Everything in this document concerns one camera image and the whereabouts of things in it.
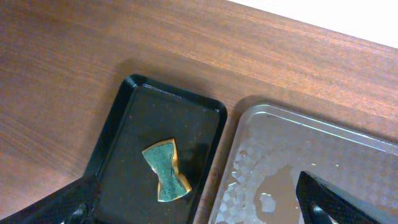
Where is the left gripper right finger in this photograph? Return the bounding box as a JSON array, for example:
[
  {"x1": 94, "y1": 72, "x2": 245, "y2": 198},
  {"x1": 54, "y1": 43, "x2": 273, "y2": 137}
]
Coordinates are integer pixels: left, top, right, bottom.
[{"x1": 295, "y1": 170, "x2": 381, "y2": 224}]

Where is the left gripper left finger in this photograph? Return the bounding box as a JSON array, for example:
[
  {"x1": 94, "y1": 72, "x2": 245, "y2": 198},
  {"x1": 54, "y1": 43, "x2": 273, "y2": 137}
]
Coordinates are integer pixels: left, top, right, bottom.
[{"x1": 1, "y1": 175, "x2": 100, "y2": 224}]

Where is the green and yellow sponge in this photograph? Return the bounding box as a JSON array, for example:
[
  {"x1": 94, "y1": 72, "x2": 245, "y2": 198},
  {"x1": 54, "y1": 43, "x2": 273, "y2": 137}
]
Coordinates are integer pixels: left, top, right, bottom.
[{"x1": 142, "y1": 138, "x2": 192, "y2": 203}]

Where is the dark brown serving tray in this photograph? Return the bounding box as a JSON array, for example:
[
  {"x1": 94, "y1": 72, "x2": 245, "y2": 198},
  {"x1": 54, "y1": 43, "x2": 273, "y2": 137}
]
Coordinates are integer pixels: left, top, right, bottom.
[{"x1": 209, "y1": 104, "x2": 397, "y2": 223}]

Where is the black rectangular plastic bin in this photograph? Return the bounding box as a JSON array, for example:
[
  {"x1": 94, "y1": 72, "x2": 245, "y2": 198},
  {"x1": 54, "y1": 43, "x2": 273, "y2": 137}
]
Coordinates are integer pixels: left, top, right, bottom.
[{"x1": 85, "y1": 75, "x2": 228, "y2": 223}]

